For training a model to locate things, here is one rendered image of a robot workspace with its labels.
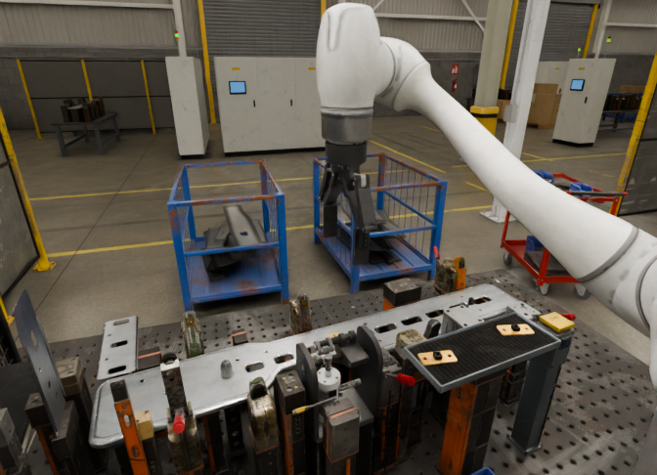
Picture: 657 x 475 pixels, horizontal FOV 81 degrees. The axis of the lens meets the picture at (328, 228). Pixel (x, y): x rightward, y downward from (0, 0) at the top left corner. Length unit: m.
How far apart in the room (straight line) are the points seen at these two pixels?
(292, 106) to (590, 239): 8.47
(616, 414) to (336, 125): 1.42
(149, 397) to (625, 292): 1.04
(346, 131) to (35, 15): 15.10
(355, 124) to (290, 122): 8.27
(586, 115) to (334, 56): 10.79
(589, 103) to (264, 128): 7.57
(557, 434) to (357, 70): 1.30
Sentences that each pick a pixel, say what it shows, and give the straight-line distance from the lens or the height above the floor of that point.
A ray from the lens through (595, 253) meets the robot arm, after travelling 0.60.
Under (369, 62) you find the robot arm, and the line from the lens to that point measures 0.66.
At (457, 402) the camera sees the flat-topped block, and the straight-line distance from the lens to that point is 1.14.
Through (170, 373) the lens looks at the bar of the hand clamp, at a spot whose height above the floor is 1.21.
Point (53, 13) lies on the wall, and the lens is 15.49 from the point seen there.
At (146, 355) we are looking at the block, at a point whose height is 0.98.
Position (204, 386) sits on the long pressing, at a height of 1.00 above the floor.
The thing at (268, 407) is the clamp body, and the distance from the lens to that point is 0.98.
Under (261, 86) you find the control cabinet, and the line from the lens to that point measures 8.76.
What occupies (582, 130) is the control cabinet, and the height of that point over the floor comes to 0.41.
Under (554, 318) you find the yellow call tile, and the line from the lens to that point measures 1.23.
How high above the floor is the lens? 1.78
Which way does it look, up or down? 23 degrees down
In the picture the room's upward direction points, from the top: straight up
